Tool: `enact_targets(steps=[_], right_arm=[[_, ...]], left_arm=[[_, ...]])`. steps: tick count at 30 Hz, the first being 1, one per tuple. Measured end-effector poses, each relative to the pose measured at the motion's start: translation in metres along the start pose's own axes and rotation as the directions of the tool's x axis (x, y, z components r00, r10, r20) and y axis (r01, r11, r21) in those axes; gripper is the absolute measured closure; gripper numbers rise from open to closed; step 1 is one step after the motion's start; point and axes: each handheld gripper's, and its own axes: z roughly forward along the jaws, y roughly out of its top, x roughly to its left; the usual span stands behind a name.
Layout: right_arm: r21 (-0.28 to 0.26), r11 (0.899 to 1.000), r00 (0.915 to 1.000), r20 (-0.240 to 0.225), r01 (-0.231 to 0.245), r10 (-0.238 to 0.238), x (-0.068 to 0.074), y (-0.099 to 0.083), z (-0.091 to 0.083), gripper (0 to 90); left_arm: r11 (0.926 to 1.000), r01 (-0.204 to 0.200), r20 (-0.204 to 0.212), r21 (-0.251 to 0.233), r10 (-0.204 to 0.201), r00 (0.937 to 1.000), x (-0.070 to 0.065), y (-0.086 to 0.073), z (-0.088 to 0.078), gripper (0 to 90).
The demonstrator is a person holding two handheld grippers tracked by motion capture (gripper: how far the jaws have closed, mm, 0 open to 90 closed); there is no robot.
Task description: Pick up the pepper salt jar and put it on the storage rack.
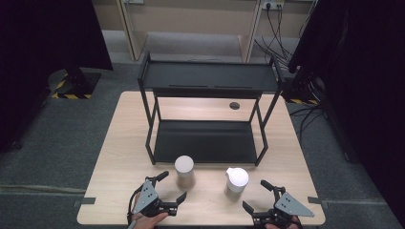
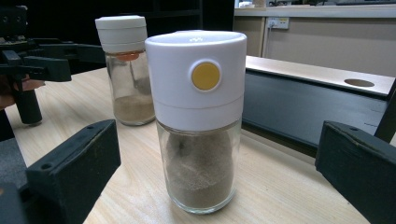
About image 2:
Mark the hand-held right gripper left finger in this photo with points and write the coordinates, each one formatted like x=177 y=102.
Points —
x=74 y=168

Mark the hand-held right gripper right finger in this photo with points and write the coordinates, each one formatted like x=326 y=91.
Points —
x=361 y=168

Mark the spice jar with orange button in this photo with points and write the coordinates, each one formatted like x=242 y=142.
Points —
x=124 y=34

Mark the black metal shelf rack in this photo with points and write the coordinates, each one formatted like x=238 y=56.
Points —
x=295 y=109

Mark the spice jar with yellow button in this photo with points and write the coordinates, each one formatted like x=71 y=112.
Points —
x=186 y=93

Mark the black curtain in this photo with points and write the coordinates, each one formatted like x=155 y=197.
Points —
x=62 y=12

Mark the beige partition panel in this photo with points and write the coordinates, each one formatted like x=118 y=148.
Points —
x=336 y=46

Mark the white wall socket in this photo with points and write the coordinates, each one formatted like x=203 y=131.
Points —
x=278 y=22

